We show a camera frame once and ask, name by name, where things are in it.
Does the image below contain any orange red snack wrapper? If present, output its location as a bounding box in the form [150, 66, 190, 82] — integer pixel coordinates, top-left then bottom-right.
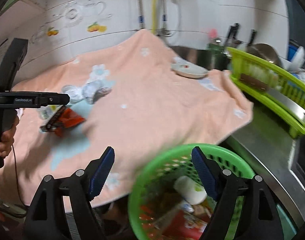
[54, 108, 86, 137]

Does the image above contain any white paper cup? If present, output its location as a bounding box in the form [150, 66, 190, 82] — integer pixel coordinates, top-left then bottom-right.
[174, 176, 207, 205]

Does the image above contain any red paper cup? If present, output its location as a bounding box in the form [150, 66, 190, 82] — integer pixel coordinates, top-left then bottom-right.
[162, 210, 210, 240]

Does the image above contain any clear plastic cup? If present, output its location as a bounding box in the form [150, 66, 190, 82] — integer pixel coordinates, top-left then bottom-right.
[37, 105, 57, 120]

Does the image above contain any white plastic cup lid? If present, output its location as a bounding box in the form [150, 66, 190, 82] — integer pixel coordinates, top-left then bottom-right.
[61, 85, 83, 104]

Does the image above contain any green plastic trash basket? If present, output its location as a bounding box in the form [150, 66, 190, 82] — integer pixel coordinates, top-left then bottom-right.
[128, 144, 255, 239]

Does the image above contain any person's left hand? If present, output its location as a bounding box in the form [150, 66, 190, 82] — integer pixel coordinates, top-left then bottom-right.
[0, 115, 19, 158]

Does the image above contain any peach floral towel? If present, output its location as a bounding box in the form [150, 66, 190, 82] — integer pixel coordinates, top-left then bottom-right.
[0, 30, 253, 207]

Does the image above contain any green dish rack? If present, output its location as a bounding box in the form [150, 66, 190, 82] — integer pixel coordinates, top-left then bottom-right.
[227, 47, 305, 139]

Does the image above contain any steel water pipe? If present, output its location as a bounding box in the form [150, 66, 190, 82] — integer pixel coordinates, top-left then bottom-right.
[137, 0, 146, 29]
[158, 0, 171, 37]

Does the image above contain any white ceramic dish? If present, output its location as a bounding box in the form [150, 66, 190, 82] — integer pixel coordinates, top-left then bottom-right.
[171, 63, 208, 79]

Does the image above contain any white ceramic bowl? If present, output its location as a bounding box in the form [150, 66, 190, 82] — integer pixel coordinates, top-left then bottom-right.
[288, 46, 305, 72]

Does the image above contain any dark green utensil jar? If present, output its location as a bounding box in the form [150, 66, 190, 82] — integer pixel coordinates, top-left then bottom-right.
[207, 43, 230, 71]

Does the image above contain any stainless steel pot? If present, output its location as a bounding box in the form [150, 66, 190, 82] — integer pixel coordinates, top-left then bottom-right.
[246, 43, 283, 67]

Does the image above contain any pink brush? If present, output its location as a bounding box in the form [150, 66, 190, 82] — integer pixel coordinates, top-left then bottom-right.
[209, 29, 218, 40]

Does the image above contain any cleaver with wooden handle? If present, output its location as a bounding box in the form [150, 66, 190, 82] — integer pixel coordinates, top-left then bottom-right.
[240, 74, 305, 122]

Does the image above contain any yellow gas hose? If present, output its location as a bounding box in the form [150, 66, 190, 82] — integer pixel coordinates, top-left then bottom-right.
[151, 0, 163, 34]

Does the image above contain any black handled knife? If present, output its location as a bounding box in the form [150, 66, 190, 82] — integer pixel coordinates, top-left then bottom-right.
[223, 23, 240, 47]
[247, 29, 257, 47]

